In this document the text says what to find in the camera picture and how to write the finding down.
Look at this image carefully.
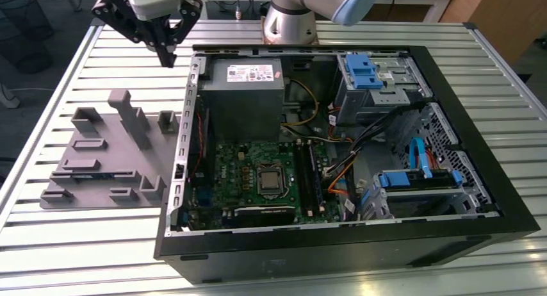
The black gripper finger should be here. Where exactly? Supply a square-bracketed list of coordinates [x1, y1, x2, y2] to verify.
[167, 0, 204, 69]
[91, 0, 171, 69]

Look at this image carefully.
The green RAM stick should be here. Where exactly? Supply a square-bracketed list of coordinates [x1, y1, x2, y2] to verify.
[53, 171, 132, 179]

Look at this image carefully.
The black RAM slot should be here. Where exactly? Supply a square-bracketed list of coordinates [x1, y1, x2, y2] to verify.
[293, 141, 313, 215]

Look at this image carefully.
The grey power supply unit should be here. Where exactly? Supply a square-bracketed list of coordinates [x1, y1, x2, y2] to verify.
[199, 58, 287, 144]

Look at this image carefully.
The white desk foot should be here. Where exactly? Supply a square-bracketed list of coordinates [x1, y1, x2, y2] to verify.
[0, 81, 21, 109]

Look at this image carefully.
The blue plastic drive latch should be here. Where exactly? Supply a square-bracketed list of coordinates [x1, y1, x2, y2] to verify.
[353, 74, 384, 90]
[345, 54, 377, 76]

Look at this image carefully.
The grey parts rack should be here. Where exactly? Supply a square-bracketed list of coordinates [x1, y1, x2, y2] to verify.
[39, 89, 179, 210]

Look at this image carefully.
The green motherboard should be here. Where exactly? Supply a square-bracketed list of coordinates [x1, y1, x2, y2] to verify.
[187, 140, 343, 230]

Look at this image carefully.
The silver drive cage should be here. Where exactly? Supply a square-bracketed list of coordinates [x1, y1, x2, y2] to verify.
[333, 52, 433, 127]

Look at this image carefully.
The silver CPU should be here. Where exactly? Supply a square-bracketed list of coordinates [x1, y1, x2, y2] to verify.
[259, 172, 284, 193]

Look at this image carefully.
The CPU socket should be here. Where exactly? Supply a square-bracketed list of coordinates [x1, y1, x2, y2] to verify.
[255, 162, 289, 201]

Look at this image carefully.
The black graphics card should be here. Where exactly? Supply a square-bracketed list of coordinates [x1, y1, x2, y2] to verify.
[232, 205, 297, 229]

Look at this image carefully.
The hard disk in blue carrier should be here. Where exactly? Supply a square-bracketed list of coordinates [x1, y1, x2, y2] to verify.
[377, 168, 463, 190]

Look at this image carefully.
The wooden cabinet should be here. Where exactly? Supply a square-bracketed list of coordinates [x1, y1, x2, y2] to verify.
[441, 0, 547, 74]

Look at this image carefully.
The black PC case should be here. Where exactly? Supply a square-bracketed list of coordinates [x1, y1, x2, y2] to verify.
[153, 44, 542, 284]

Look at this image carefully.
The silver disk bay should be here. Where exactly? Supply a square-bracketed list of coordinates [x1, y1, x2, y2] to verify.
[357, 172, 502, 220]

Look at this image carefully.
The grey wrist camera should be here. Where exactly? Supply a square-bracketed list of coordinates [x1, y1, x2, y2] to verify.
[123, 0, 180, 21]

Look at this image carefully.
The red twisted wire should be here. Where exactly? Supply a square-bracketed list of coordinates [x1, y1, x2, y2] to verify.
[191, 112, 207, 176]

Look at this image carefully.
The yellow wire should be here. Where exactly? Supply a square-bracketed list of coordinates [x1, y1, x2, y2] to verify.
[279, 79, 320, 127]

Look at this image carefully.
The black cable bundle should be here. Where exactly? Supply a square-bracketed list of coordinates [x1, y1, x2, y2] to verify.
[327, 102, 429, 178]

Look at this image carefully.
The white frame desk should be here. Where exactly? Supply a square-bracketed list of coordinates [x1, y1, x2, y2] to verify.
[0, 0, 460, 23]

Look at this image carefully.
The orange wire bundle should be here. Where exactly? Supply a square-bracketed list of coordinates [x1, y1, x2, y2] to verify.
[327, 161, 359, 195]

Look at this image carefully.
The blue flat wire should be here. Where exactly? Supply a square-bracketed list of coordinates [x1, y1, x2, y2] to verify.
[408, 137, 433, 178]

